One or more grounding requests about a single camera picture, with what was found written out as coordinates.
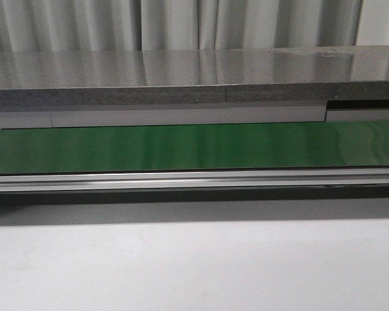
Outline grey stone counter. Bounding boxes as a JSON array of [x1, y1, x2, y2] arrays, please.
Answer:
[[0, 45, 389, 129]]

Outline green conveyor belt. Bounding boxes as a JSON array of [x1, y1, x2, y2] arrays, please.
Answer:
[[0, 121, 389, 174]]

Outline white curtain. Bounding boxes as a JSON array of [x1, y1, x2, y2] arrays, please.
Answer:
[[0, 1, 389, 52]]

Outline aluminium conveyor frame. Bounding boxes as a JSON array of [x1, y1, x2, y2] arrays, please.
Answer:
[[0, 167, 389, 193]]

